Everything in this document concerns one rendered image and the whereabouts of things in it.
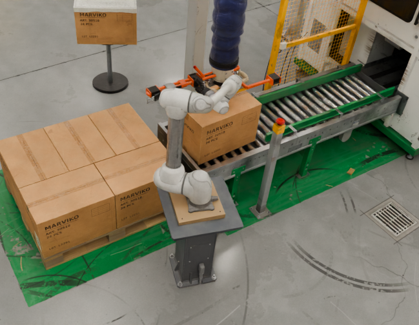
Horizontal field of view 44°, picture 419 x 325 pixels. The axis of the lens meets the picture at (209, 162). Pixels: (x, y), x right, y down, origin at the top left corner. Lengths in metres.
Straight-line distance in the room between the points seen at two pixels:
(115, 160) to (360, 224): 2.22
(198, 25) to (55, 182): 1.98
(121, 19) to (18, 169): 1.95
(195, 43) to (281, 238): 2.00
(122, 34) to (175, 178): 2.40
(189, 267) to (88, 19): 2.70
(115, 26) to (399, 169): 3.19
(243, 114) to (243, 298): 1.44
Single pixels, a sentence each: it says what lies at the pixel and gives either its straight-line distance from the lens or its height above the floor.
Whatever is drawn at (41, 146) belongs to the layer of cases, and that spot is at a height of 0.54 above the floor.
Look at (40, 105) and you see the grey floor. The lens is 5.79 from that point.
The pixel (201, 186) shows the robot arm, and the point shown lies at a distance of 3.39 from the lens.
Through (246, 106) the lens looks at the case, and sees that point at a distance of 4.21.
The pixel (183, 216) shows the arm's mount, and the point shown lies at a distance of 3.52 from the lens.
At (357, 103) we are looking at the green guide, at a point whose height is 0.61.
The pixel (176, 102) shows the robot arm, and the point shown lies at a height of 1.57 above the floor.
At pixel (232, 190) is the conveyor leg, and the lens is 4.49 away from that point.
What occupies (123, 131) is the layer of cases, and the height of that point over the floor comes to 0.54.
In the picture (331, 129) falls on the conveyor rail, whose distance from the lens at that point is 4.89.
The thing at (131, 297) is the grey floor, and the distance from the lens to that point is 4.07.
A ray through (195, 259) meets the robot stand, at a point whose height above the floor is 0.29.
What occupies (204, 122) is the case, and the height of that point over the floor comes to 0.95.
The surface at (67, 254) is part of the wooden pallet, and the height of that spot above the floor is 0.02.
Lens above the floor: 3.45
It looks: 43 degrees down
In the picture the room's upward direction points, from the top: 7 degrees clockwise
